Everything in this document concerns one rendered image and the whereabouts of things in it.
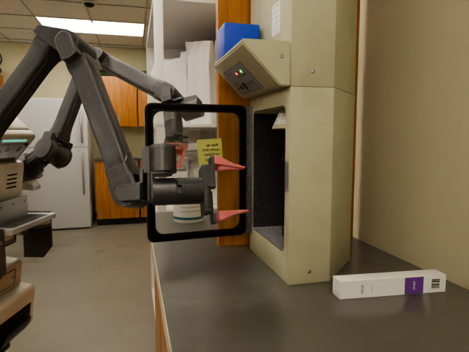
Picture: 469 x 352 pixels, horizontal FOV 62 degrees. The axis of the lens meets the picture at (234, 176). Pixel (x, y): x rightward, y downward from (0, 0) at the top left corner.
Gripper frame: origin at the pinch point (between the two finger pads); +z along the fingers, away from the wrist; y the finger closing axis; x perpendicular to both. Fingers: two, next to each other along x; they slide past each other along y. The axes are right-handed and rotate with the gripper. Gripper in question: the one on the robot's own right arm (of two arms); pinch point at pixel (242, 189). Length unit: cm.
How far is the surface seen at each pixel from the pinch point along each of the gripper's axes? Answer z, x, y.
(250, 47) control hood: 2.3, -8.1, 30.2
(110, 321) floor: -44, 221, -48
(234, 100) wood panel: 7.7, 29.7, 34.5
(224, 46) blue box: 0.8, 10.0, 41.2
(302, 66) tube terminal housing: 14.6, -6.8, 27.0
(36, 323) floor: -94, 231, -45
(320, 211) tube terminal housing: 20.1, 4.4, -5.2
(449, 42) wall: 55, -8, 35
